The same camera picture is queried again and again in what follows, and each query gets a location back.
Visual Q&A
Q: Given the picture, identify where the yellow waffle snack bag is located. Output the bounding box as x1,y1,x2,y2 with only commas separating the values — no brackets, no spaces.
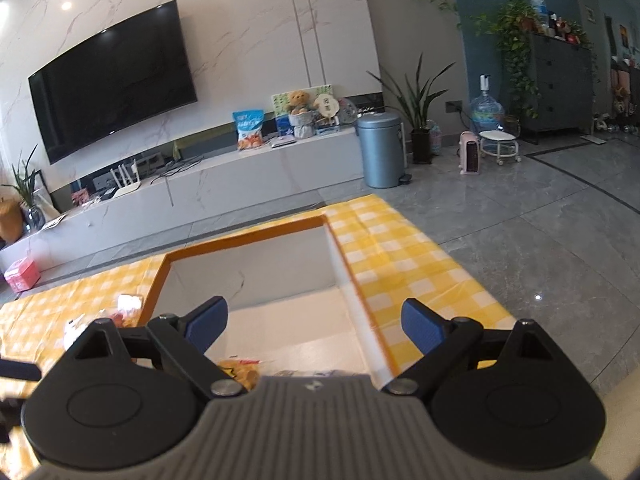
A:
216,358,262,391

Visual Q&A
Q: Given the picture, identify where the mixed veggie chips bag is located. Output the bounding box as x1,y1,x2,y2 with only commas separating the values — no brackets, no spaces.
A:
104,294,143,327

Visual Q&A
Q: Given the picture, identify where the yellow checkered tablecloth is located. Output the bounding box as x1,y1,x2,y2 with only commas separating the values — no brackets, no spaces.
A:
0,193,519,480

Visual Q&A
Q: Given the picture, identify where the pink tissue box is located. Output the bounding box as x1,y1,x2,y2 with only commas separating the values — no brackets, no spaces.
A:
3,257,40,294

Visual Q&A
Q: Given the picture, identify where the orange cardboard box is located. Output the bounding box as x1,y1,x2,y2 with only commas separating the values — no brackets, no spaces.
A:
142,217,397,387

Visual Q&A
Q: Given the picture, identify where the green potted plant in vase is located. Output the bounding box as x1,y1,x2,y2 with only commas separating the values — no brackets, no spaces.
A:
6,148,46,232

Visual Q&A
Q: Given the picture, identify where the brown round vase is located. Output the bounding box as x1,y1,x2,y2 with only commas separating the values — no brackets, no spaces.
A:
0,200,24,245

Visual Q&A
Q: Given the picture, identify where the white tv console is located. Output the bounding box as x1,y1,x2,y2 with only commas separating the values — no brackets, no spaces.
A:
1,128,363,271

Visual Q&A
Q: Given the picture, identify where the white wifi router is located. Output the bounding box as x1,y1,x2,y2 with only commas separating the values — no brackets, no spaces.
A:
110,162,141,198

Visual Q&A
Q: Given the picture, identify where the pink space heater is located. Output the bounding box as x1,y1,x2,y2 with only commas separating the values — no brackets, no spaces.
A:
459,131,480,176

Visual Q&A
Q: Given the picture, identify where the white round stool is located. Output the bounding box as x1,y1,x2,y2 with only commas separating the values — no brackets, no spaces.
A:
478,130,522,166

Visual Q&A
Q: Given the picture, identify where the grey metal trash bin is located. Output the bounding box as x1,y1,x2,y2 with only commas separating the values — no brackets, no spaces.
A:
356,112,411,188

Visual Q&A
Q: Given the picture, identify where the blue snack bag on console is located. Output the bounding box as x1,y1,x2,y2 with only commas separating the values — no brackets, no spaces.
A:
232,110,265,151

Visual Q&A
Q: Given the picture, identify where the water jug with pump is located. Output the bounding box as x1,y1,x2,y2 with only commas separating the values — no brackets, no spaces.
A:
471,74,504,134

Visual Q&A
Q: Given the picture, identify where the tall leafy floor plant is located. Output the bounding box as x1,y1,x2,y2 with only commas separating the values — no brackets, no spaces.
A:
369,53,456,165

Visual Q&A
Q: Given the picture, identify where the teddy bear in basket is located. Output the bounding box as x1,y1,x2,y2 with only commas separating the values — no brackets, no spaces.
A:
286,90,316,139

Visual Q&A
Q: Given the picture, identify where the dark grey cabinet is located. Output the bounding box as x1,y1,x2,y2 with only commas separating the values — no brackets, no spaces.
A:
523,35,593,136

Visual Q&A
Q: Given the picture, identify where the black wall television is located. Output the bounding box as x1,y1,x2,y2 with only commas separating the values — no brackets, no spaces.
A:
28,0,198,164

